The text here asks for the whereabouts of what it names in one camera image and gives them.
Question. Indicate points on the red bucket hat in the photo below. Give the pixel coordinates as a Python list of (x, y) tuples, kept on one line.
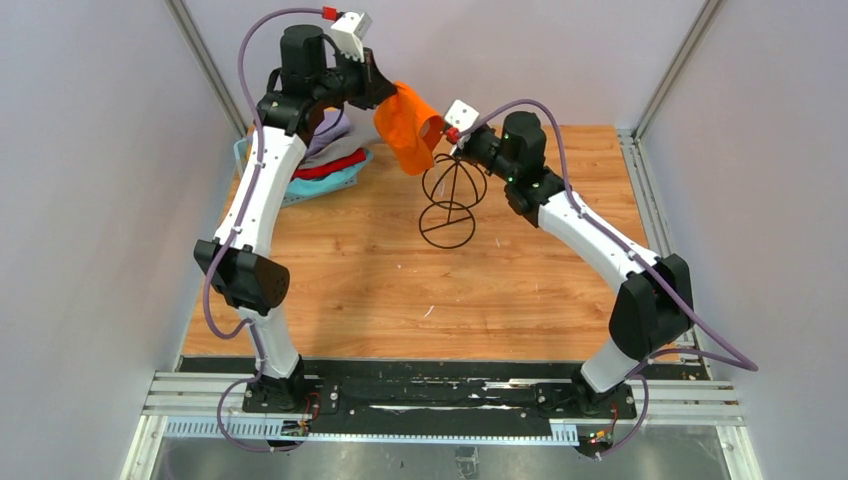
[(331, 167)]

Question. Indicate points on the black wire hat stand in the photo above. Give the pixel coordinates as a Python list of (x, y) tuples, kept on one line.
[(453, 187)]

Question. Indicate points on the left aluminium corner rail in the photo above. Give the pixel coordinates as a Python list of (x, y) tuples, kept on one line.
[(191, 33)]

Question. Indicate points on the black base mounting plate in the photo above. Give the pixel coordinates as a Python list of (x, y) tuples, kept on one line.
[(415, 398)]

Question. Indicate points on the teal plastic basket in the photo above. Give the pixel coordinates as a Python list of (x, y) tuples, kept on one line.
[(300, 190)]

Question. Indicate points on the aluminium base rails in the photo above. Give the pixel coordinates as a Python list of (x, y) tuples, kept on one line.
[(194, 426)]

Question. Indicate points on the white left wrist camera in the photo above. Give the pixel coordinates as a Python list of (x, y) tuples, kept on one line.
[(348, 33)]

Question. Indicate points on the orange bucket hat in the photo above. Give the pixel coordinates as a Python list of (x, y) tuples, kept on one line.
[(410, 127)]

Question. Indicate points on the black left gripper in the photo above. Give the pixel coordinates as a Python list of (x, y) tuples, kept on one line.
[(373, 88)]

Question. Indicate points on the lavender bucket hat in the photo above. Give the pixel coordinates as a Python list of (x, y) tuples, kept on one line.
[(339, 136)]

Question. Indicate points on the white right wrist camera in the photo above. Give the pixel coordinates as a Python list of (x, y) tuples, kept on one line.
[(460, 116)]

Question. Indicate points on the aluminium corner frame rail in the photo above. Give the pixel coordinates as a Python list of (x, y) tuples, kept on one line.
[(632, 141)]

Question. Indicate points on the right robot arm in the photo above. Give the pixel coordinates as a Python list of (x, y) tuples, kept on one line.
[(653, 293)]

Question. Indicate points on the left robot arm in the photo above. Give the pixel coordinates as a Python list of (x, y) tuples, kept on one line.
[(319, 69)]

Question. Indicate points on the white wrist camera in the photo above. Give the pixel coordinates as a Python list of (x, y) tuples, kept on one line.
[(460, 116), (348, 33)]

